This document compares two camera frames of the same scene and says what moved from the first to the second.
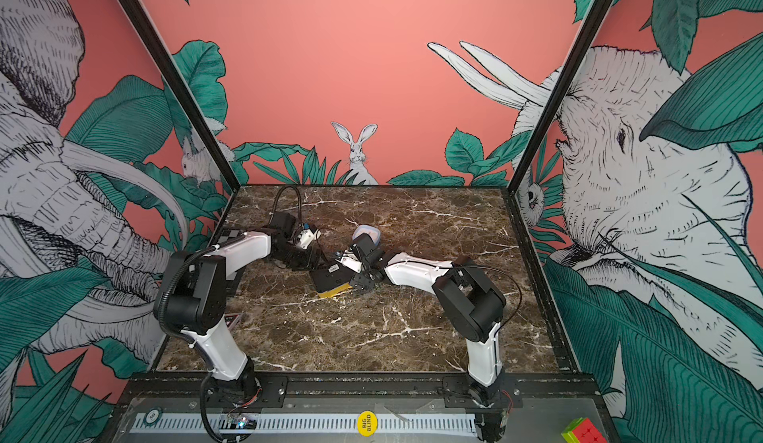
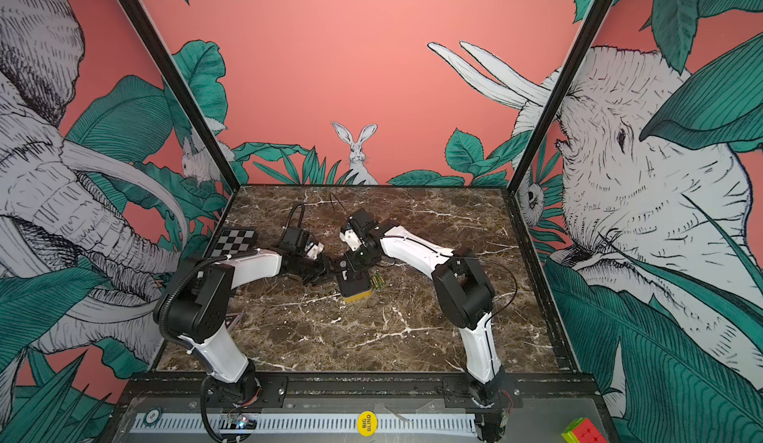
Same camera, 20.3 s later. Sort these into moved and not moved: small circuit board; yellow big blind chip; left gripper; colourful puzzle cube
Moved: left gripper
Not moved: yellow big blind chip; colourful puzzle cube; small circuit board
